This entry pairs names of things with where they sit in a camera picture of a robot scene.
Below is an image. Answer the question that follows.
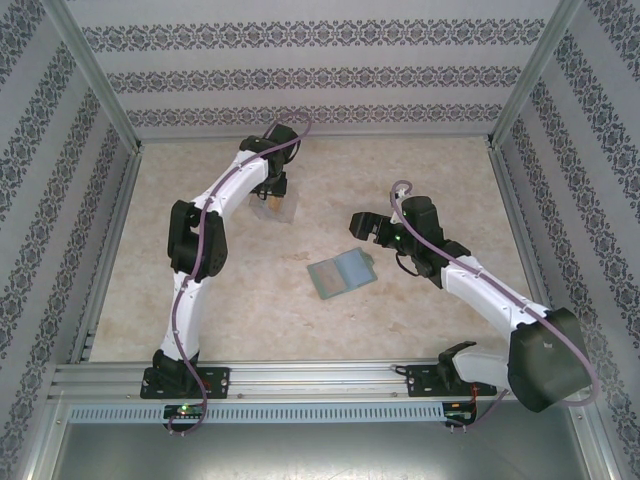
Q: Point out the grey metal sheet panel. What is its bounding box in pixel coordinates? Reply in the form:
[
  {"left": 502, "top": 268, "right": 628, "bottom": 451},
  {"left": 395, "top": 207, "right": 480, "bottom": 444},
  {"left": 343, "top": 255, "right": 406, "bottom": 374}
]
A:
[{"left": 49, "top": 422, "right": 596, "bottom": 480}]

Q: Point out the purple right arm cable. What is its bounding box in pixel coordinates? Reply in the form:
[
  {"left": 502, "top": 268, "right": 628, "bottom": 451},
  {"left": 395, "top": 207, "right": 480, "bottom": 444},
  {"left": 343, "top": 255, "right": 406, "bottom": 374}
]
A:
[{"left": 389, "top": 179, "right": 601, "bottom": 434}]

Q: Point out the aluminium mounting rail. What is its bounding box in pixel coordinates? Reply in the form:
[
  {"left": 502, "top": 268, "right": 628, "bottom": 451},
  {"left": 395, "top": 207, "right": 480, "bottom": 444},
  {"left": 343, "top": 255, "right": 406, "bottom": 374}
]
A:
[{"left": 47, "top": 360, "right": 587, "bottom": 402}]

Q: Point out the grey slotted cable duct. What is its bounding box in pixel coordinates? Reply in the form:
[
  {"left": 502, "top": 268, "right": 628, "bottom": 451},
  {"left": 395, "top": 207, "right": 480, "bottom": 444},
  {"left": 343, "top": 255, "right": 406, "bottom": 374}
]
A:
[{"left": 67, "top": 402, "right": 476, "bottom": 424}]

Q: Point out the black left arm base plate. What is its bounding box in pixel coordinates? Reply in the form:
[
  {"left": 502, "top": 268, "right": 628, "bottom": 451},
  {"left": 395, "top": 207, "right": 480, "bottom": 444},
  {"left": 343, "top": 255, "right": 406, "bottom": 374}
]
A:
[{"left": 140, "top": 366, "right": 232, "bottom": 401}]

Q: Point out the aluminium frame side rail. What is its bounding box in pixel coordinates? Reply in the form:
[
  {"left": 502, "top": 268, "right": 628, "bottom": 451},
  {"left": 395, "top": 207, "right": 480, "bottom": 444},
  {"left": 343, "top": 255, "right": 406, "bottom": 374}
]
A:
[
  {"left": 487, "top": 147, "right": 570, "bottom": 360},
  {"left": 68, "top": 147, "right": 147, "bottom": 365}
]

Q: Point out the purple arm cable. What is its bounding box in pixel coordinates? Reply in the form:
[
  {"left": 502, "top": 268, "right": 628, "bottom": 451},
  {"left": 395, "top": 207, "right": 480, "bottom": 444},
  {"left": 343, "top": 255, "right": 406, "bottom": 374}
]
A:
[
  {"left": 168, "top": 110, "right": 314, "bottom": 439},
  {"left": 389, "top": 179, "right": 601, "bottom": 434}
]

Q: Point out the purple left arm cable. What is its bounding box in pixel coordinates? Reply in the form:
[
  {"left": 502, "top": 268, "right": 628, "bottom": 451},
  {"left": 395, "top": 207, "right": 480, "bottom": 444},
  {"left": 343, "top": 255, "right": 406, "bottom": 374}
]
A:
[{"left": 168, "top": 110, "right": 314, "bottom": 439}]

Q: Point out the left small circuit board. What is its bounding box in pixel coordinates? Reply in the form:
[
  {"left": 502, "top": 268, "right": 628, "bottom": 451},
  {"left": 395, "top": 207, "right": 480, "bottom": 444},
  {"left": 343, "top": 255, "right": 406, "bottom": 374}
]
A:
[{"left": 164, "top": 403, "right": 206, "bottom": 419}]

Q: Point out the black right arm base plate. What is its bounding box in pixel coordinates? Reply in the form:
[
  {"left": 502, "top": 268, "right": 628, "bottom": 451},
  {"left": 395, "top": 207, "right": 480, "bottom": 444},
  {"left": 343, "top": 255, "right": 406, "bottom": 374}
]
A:
[{"left": 405, "top": 363, "right": 499, "bottom": 399}]

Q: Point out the green card holder wallet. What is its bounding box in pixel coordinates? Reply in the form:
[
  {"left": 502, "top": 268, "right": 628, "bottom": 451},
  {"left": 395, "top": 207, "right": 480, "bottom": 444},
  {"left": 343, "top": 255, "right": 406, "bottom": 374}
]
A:
[{"left": 305, "top": 248, "right": 377, "bottom": 301}]

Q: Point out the clear acrylic card stand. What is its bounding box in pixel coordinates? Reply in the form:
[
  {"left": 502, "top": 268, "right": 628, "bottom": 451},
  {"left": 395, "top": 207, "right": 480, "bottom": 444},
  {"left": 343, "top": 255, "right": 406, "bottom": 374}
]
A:
[{"left": 247, "top": 192, "right": 297, "bottom": 224}]

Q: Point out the aluminium frame upright post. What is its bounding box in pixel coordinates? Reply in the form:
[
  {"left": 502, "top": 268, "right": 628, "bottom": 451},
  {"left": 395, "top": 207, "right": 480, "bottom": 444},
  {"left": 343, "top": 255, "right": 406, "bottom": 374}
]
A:
[
  {"left": 485, "top": 0, "right": 587, "bottom": 151},
  {"left": 42, "top": 0, "right": 147, "bottom": 154}
]

